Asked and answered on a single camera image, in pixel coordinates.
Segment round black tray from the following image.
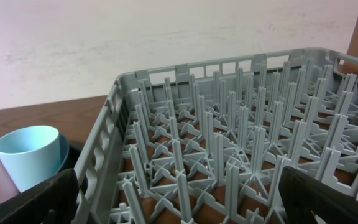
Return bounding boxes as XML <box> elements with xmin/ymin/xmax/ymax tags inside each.
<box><xmin>65</xmin><ymin>141</ymin><xmax>84</xmax><ymax>169</ymax></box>

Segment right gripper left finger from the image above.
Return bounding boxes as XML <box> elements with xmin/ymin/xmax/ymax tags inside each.
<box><xmin>0</xmin><ymin>169</ymin><xmax>80</xmax><ymax>223</ymax></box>

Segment grey dishwasher rack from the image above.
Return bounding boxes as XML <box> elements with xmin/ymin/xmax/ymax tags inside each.
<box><xmin>73</xmin><ymin>48</ymin><xmax>358</xmax><ymax>223</ymax></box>

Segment light blue cup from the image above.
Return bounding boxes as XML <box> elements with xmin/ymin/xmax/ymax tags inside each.
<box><xmin>0</xmin><ymin>126</ymin><xmax>62</xmax><ymax>192</ymax></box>

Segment dark blue plate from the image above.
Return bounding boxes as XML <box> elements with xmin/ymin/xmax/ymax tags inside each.
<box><xmin>57</xmin><ymin>134</ymin><xmax>70</xmax><ymax>173</ymax></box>

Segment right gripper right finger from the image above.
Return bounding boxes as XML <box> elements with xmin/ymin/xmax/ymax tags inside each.
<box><xmin>278</xmin><ymin>166</ymin><xmax>358</xmax><ymax>223</ymax></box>

